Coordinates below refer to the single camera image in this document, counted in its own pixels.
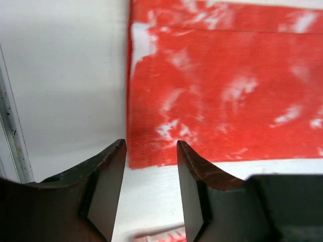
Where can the red white tie-dye trousers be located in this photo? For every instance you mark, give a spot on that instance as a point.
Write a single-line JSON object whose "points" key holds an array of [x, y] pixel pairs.
{"points": [[236, 81]]}

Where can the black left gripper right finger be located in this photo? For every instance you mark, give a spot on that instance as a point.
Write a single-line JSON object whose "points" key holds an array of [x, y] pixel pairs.
{"points": [[218, 206]]}

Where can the aluminium table frame rails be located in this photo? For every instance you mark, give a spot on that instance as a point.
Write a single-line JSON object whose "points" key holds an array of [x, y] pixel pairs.
{"points": [[15, 163]]}

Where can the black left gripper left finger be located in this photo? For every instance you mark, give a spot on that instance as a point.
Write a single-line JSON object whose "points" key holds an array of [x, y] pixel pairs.
{"points": [[79, 204]]}

